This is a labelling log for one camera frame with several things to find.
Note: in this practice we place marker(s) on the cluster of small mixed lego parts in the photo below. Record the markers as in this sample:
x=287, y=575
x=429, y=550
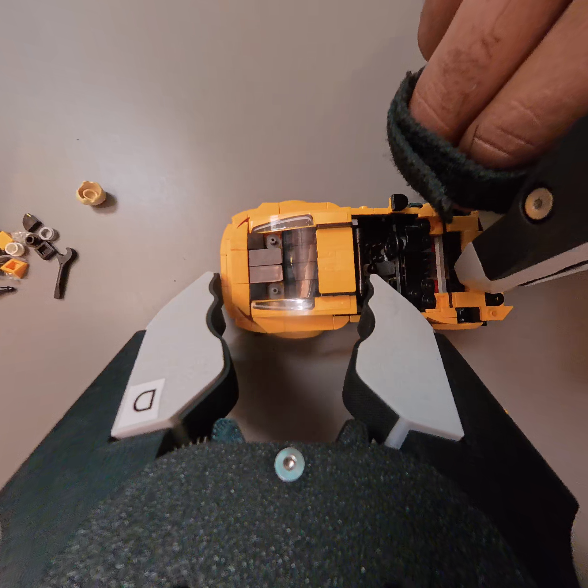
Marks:
x=46, y=250

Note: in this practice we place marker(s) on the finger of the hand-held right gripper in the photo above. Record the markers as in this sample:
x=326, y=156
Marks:
x=475, y=271

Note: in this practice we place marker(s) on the yellow lego car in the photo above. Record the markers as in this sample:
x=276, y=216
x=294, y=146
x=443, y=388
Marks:
x=337, y=262

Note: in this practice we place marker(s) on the person's right hand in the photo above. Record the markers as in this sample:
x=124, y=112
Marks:
x=496, y=69

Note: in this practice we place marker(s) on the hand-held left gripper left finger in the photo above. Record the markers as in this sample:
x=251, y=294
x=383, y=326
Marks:
x=183, y=349

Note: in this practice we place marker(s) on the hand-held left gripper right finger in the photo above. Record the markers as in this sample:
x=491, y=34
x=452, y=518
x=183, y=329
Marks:
x=404, y=367

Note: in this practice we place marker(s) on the tan round lego piece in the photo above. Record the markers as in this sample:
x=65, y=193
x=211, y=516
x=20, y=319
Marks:
x=91, y=193

